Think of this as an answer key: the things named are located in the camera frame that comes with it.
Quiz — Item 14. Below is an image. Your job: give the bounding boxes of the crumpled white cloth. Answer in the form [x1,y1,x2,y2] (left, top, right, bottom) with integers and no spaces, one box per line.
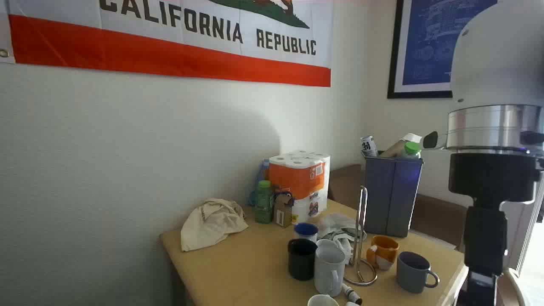
[318,215,355,257]

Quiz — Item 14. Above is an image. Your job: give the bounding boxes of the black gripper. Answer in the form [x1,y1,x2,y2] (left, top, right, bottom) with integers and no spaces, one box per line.
[449,153,540,306]

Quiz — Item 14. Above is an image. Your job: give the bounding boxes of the black mug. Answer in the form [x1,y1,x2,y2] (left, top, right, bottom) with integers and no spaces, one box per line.
[287,238,316,281]

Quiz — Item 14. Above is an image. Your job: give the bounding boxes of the white marker pen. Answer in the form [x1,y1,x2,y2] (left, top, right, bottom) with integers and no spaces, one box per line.
[341,284,362,306]

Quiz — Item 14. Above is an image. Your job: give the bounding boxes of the blue spray bottle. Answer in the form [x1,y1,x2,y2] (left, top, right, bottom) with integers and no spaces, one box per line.
[248,160,268,206]

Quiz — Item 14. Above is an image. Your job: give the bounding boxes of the California Republic flag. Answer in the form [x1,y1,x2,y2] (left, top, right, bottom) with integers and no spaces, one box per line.
[0,0,333,87]

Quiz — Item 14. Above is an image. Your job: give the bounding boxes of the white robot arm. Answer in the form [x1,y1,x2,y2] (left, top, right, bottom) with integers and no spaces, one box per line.
[445,0,544,306]

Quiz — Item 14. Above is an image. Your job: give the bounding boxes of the blue rimmed cup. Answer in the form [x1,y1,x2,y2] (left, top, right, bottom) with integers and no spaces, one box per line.
[294,223,318,242]

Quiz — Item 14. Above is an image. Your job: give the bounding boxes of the paper towel roll pack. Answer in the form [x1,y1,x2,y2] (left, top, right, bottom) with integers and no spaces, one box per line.
[267,150,330,225]

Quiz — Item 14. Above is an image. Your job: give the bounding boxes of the wooden chair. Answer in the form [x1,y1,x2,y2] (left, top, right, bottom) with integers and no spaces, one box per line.
[498,269,530,306]

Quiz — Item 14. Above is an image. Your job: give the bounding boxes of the white pitcher cup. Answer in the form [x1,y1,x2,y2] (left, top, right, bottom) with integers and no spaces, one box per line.
[314,242,347,296]

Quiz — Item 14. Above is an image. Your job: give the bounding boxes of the white and mustard cup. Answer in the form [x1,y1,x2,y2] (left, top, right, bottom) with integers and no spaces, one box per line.
[367,237,398,271]

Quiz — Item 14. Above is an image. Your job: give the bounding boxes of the white cup at bottom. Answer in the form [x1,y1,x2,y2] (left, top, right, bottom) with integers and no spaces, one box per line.
[306,294,338,306]

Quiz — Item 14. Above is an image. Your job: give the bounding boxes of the framed blue blueprint poster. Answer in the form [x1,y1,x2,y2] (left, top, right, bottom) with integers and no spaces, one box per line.
[387,0,498,99]

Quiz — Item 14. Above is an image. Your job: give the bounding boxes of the grey mug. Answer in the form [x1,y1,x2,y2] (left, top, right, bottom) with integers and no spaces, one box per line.
[396,252,440,294]

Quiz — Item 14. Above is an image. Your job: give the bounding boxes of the metal paper towel holder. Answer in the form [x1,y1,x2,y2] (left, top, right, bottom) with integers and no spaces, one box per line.
[345,187,377,288]

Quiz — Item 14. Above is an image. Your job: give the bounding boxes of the cream cloth bag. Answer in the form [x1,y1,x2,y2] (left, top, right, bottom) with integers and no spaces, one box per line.
[180,199,248,252]

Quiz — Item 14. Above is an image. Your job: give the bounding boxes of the green bottle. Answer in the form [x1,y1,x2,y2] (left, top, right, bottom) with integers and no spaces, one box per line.
[253,181,273,223]

